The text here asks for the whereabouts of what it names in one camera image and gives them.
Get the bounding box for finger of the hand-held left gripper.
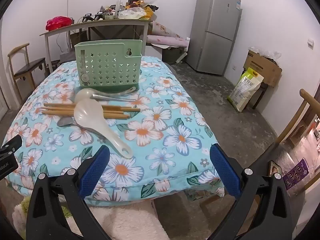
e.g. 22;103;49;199
1;135;23;155

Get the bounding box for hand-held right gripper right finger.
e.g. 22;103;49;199
209;144;293;240

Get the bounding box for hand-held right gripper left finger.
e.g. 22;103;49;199
26;145;112;240

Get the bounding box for white rice paddle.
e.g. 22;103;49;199
74;99;134;160

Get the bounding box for metal spoon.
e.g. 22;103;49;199
57;117;77;128

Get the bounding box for pile of bamboo chopsticks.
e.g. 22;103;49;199
40;102;141;120

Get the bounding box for translucent plastic spoon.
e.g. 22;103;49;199
74;87;137;103

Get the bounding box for green plastic utensil holder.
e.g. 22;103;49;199
74;39;143;93

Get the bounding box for wooden table leg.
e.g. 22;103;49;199
199;192;227;213

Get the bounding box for purple packet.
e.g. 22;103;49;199
282;157;311;197

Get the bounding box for floral blue tablecloth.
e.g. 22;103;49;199
5;55;225;207

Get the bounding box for wooden chair with dark seat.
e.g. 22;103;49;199
7;43;48;103

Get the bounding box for pink plastic sheet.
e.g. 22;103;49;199
287;120;320;180

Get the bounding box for yellow white rice bag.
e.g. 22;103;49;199
227;67;265;113

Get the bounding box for dark stool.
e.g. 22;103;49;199
251;81;269;109

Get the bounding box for brown cardboard box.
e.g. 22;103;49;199
243;50;282;87

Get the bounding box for light wooden chair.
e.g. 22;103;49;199
275;89;320;147

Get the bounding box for clear plastic wrap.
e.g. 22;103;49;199
250;46;282;61

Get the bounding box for red plastic bag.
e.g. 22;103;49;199
45;16;71;31

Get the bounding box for grey desk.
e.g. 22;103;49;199
39;19;153;74

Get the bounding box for silver refrigerator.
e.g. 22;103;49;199
185;0;242;76

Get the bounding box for brown floral rolled mat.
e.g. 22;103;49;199
152;21;186;40

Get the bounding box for white plastic bag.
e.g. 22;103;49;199
117;7;146;20

